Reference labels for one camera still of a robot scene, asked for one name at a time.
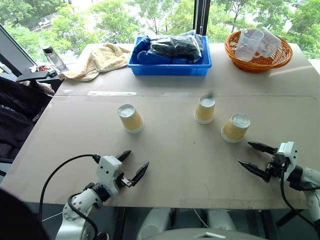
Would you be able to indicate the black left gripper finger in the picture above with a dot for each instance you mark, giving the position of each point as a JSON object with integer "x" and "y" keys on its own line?
{"x": 123, "y": 156}
{"x": 139, "y": 173}

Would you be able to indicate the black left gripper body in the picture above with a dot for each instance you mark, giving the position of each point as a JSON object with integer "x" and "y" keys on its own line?
{"x": 125, "y": 182}

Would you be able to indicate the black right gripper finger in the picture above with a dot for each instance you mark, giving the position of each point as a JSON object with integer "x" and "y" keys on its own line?
{"x": 255, "y": 170}
{"x": 262, "y": 148}

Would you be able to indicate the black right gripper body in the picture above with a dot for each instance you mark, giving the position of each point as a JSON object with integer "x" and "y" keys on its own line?
{"x": 276, "y": 163}

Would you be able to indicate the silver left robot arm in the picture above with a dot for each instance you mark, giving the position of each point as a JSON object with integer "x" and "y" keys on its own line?
{"x": 77, "y": 212}

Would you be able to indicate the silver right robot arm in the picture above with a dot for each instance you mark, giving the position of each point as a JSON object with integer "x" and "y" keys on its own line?
{"x": 308, "y": 180}

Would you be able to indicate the yellow paper cup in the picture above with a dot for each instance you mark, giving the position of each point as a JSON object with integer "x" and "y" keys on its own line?
{"x": 235, "y": 129}
{"x": 204, "y": 111}
{"x": 132, "y": 120}

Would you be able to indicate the white robot leg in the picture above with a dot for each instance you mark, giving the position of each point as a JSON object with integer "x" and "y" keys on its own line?
{"x": 221, "y": 220}
{"x": 155, "y": 222}

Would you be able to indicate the black table leg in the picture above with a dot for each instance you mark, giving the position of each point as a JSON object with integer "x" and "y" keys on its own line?
{"x": 287, "y": 217}

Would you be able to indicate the orange wicker basket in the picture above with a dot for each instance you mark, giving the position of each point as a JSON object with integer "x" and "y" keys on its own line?
{"x": 262, "y": 63}

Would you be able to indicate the pale yellow towel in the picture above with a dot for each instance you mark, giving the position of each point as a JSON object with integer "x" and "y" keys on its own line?
{"x": 105, "y": 60}

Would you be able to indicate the blue plastic bin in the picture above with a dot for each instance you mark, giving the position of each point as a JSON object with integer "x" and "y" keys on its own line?
{"x": 170, "y": 68}

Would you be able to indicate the blue cloth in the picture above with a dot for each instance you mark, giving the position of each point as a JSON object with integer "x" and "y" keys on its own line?
{"x": 147, "y": 56}

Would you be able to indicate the clear plastic measuring cup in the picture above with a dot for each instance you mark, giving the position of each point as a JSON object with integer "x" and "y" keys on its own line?
{"x": 247, "y": 45}
{"x": 271, "y": 42}

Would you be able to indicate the dark rounded shape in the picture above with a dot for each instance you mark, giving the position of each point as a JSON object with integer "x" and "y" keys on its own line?
{"x": 17, "y": 217}

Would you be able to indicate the dark clothing pile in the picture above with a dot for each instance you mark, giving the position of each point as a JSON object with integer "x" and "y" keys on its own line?
{"x": 17, "y": 110}

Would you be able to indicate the clear water bottle black cap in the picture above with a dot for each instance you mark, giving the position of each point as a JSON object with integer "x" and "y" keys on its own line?
{"x": 55, "y": 58}

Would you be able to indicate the clear bag with dark contents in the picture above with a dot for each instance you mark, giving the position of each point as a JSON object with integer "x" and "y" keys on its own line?
{"x": 180, "y": 46}

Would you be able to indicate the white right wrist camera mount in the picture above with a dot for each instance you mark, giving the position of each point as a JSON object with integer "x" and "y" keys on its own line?
{"x": 290, "y": 155}

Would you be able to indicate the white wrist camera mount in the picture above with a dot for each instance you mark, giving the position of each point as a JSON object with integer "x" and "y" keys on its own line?
{"x": 290, "y": 155}
{"x": 109, "y": 172}

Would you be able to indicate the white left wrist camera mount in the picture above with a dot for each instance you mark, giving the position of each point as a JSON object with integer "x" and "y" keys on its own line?
{"x": 109, "y": 172}

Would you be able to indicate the black window frame post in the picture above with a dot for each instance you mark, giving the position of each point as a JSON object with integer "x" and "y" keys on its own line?
{"x": 202, "y": 17}

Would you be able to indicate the slanted black window frame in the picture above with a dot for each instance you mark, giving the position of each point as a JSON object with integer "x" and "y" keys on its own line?
{"x": 17, "y": 50}

